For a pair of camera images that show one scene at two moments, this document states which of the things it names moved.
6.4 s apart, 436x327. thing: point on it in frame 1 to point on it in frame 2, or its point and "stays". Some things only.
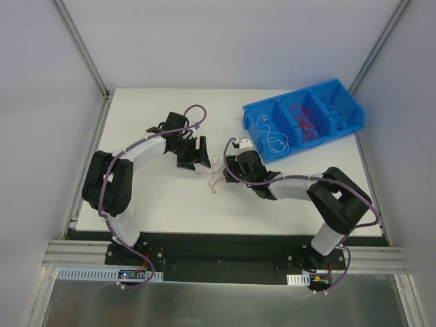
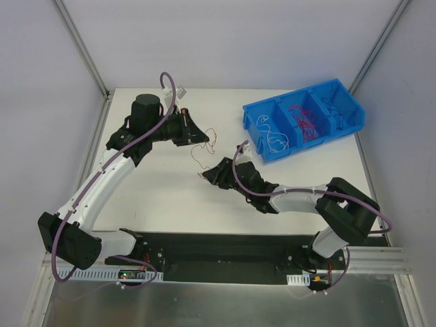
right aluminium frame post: (400, 9) stays
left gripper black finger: (203, 156) to (196, 135)
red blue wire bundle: (214, 161) to (216, 138)
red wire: (308, 129) stays
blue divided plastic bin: (289, 124) stays
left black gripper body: (192, 152) to (185, 127)
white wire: (278, 142) stays
